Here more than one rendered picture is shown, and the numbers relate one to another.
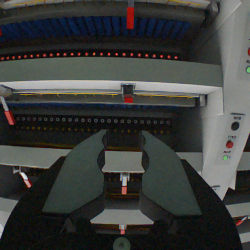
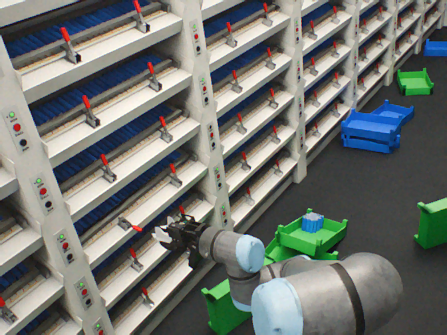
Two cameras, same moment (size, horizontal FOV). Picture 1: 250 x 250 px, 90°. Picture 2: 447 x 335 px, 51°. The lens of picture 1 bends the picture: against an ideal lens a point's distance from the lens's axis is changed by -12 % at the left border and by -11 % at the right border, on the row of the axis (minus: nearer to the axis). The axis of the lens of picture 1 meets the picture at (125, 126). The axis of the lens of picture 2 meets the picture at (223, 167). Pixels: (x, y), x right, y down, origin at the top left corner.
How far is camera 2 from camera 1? 1.43 m
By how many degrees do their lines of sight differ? 71
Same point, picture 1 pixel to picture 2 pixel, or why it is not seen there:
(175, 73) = (111, 249)
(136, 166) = (110, 190)
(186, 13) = (103, 277)
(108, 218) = (110, 125)
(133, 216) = (92, 139)
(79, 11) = (147, 237)
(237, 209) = not seen: outside the picture
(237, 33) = (94, 290)
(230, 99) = (81, 264)
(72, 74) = (150, 215)
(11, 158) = (173, 145)
